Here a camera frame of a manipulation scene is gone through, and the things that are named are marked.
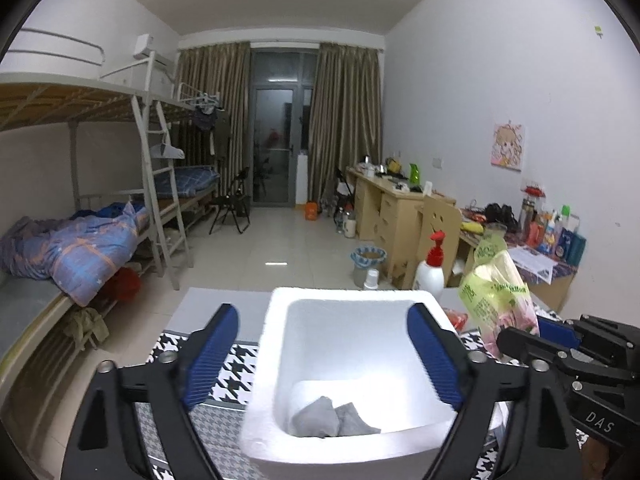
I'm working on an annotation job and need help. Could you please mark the brown curtain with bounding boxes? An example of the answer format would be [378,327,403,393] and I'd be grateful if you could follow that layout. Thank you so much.
[176,42,251,203]
[307,42,384,207]

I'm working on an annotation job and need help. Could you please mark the hanging dark clothes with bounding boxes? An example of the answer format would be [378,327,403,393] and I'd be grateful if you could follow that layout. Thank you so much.
[192,105,231,161]

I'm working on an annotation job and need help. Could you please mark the cartoon wall poster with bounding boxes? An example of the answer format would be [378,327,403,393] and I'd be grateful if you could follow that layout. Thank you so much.
[491,121,527,172]

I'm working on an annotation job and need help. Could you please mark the light grey cloth piece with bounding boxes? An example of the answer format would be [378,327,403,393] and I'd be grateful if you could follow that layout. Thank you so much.
[287,396,342,438]

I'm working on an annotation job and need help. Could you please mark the white bunk bed ladder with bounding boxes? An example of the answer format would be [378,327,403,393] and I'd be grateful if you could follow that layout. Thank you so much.
[131,55,194,291]

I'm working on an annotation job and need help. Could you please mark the khaki clothes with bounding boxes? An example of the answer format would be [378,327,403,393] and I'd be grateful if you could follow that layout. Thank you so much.
[65,306,109,352]

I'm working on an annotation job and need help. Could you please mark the green printed plastic bag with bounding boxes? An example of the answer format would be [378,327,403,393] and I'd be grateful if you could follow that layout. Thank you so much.
[459,237,541,361]

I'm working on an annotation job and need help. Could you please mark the white metal bunk bed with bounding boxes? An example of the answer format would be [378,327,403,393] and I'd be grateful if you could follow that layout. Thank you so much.
[0,27,193,386]
[150,82,224,226]

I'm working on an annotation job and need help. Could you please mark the cluster of toiletry bottles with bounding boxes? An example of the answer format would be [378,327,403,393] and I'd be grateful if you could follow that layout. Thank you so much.
[519,185,587,267]

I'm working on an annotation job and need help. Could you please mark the black bag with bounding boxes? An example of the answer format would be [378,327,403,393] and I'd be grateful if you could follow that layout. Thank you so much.
[484,203,519,234]

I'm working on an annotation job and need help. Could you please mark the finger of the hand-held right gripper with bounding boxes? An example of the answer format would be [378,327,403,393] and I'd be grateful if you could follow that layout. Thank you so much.
[496,326,581,378]
[539,319,586,350]

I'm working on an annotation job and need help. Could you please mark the blue checked quilt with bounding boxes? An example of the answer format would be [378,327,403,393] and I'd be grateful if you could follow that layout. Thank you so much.
[0,202,151,307]

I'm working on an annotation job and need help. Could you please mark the red snack packet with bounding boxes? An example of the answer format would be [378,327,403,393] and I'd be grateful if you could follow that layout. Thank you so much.
[442,308,469,333]

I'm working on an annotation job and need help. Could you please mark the white foam box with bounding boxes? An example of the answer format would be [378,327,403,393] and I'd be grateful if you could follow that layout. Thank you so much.
[238,287,507,466]

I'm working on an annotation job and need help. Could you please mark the white red pump lotion bottle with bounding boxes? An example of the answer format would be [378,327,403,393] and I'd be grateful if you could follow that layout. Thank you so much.
[412,230,447,301]

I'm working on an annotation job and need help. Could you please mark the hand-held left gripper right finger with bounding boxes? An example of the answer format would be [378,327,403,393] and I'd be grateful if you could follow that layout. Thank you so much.
[406,302,586,480]

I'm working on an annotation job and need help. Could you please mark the wooden desk with drawers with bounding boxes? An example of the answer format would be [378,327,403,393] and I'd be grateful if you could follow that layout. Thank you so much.
[346,166,457,267]

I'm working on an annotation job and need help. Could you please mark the printed paper sheets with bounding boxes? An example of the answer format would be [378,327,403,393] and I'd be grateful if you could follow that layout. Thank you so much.
[507,245,557,282]

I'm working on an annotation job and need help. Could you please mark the wooden desk with patterned cover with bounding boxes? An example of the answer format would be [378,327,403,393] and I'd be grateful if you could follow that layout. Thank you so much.
[457,207,579,313]

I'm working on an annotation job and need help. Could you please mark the houndstooth tablecloth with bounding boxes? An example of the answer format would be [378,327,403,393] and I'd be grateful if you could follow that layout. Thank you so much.
[132,287,601,480]

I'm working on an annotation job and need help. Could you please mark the red cloth bundle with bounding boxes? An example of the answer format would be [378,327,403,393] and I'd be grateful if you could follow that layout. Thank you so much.
[102,267,143,304]

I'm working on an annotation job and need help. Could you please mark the dark grey cloth piece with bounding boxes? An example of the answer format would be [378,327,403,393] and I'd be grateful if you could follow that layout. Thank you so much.
[334,402,382,436]

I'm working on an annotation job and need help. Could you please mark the white air conditioner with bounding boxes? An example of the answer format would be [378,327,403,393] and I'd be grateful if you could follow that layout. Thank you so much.
[134,34,176,70]

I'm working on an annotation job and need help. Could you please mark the glass balcony door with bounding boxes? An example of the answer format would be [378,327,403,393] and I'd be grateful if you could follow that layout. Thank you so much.
[250,50,318,207]

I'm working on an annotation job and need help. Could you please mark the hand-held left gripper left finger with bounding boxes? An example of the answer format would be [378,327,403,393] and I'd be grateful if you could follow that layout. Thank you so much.
[60,303,241,480]

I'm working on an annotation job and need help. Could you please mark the blue checked bedding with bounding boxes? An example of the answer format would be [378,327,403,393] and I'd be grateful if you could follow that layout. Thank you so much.
[152,166,221,199]

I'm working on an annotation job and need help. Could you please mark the trash bin with blue bag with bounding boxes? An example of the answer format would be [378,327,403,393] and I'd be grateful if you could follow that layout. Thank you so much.
[350,246,389,289]

